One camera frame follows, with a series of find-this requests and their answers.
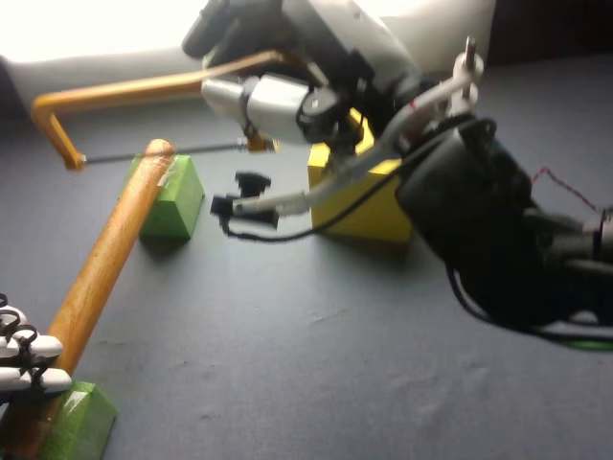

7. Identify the yellow frame hacksaw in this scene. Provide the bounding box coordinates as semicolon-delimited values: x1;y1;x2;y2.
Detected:
31;50;293;172

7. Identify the grey table cloth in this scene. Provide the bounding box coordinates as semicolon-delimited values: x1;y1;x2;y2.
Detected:
0;52;613;460

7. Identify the green support block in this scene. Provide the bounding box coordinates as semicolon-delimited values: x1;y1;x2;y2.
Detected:
137;153;207;241
40;380;121;460

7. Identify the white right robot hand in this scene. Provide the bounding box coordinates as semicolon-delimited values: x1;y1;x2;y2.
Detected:
180;0;423;146

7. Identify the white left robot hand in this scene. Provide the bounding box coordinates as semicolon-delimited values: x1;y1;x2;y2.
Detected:
0;291;74;408

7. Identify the yellow square block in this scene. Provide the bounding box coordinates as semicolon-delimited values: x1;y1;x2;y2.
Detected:
306;107;415;246

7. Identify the wooden dowel rod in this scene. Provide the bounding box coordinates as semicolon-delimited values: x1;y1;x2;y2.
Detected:
0;138;176;460

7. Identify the white panel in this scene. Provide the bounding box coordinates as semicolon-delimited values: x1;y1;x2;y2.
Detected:
0;0;497;90

